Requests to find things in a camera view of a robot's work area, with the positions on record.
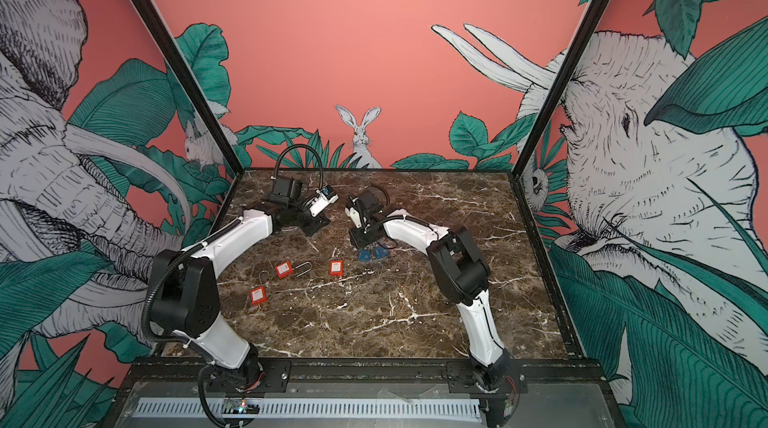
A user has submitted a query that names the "left black frame post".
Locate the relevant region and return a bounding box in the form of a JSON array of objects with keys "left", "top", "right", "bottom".
[{"left": 130, "top": 0, "right": 245, "bottom": 176}]

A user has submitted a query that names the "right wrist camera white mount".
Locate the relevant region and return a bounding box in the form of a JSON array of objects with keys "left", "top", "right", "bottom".
[{"left": 345, "top": 205, "right": 362, "bottom": 229}]

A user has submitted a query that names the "red padlock centre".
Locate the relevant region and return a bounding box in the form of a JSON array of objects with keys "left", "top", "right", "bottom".
[{"left": 329, "top": 260, "right": 344, "bottom": 277}]

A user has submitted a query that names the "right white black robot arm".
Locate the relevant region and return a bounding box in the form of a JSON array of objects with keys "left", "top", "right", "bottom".
[{"left": 345, "top": 189, "right": 513, "bottom": 392}]

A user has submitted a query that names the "red padlock near left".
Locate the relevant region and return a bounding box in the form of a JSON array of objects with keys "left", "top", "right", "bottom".
[{"left": 250, "top": 270, "right": 269, "bottom": 306}]

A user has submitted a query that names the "blue padlock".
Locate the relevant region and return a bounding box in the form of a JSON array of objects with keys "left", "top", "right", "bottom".
[
  {"left": 373, "top": 246, "right": 390, "bottom": 259},
  {"left": 358, "top": 249, "right": 372, "bottom": 262}
]

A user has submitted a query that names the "red padlock open shackle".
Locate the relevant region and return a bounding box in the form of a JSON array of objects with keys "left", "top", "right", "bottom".
[{"left": 274, "top": 261, "right": 312, "bottom": 279}]

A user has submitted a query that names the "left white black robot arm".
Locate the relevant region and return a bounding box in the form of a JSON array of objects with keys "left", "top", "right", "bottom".
[{"left": 140, "top": 196, "right": 330, "bottom": 392}]

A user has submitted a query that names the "right black frame post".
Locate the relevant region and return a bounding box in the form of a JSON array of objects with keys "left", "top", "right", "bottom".
[{"left": 512, "top": 0, "right": 610, "bottom": 179}]

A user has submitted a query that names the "left black corrugated cable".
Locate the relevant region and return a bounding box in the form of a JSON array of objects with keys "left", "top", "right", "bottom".
[{"left": 274, "top": 144, "right": 328, "bottom": 189}]

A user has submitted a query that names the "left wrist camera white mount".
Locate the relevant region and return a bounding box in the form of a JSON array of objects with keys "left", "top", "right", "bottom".
[{"left": 302, "top": 184, "right": 338, "bottom": 217}]

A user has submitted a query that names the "white slotted cable duct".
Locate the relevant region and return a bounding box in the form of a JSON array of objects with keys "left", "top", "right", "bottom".
[{"left": 132, "top": 397, "right": 483, "bottom": 421}]

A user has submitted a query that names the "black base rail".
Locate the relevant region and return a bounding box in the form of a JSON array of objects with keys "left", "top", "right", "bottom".
[{"left": 122, "top": 357, "right": 601, "bottom": 396}]

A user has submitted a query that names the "black frame post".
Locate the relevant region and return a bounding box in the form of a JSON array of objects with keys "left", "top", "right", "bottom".
[
  {"left": 130, "top": 0, "right": 245, "bottom": 176},
  {"left": 512, "top": 0, "right": 610, "bottom": 179}
]

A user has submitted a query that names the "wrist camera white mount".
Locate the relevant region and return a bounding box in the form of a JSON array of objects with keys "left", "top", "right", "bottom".
[
  {"left": 345, "top": 205, "right": 362, "bottom": 229},
  {"left": 302, "top": 184, "right": 338, "bottom": 217}
]

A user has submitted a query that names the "red padlock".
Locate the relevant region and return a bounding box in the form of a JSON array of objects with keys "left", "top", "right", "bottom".
[
  {"left": 250, "top": 270, "right": 269, "bottom": 306},
  {"left": 329, "top": 260, "right": 344, "bottom": 277}
]

